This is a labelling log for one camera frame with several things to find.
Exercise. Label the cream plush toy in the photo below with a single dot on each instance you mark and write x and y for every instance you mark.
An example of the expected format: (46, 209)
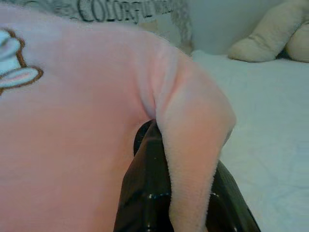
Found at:
(265, 31)

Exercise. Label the white quilted mattress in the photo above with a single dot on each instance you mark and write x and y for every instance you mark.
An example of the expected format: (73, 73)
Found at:
(277, 133)

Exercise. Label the grey pillow with letter print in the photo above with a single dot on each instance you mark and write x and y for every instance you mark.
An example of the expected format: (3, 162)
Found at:
(108, 10)

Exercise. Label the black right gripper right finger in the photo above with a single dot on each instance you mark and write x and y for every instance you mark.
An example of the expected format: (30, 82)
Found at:
(229, 207)

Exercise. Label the pink fleece garment with bunny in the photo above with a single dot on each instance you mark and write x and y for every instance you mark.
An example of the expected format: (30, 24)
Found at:
(84, 108)

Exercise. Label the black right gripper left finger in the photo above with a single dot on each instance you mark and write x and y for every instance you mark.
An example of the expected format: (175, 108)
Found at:
(147, 169)

